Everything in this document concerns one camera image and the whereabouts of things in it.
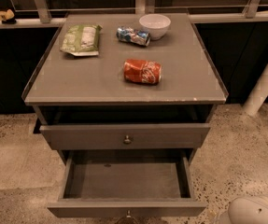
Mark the grey open middle drawer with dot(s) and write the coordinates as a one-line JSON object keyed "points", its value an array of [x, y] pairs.
{"points": [[117, 183]]}

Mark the brass middle drawer knob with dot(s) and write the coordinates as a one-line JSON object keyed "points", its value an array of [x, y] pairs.
{"points": [[128, 219]]}

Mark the metal window railing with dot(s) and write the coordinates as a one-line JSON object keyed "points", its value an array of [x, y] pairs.
{"points": [[40, 3]]}

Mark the white bowl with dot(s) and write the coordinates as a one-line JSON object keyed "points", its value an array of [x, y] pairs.
{"points": [[156, 24]]}

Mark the red crushed cola can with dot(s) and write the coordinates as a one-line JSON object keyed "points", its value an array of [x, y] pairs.
{"points": [[142, 71]]}

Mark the small yellow object on ledge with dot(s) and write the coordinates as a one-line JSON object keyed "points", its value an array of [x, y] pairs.
{"points": [[7, 16]]}

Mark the brass top drawer knob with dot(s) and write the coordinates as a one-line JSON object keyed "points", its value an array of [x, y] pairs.
{"points": [[127, 140]]}

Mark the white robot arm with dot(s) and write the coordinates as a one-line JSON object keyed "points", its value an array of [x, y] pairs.
{"points": [[249, 210]]}

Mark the green chip bag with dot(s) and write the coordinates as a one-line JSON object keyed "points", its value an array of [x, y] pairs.
{"points": [[82, 40]]}

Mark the grey drawer cabinet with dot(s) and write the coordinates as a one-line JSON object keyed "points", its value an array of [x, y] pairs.
{"points": [[65, 90]]}

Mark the brass drawer knob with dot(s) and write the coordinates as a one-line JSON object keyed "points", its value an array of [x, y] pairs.
{"points": [[127, 140], [128, 219]]}

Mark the grey top drawer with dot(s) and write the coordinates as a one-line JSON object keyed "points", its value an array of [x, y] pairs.
{"points": [[110, 136]]}

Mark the blue crushed soda can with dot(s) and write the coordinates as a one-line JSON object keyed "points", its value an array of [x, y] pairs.
{"points": [[131, 35]]}

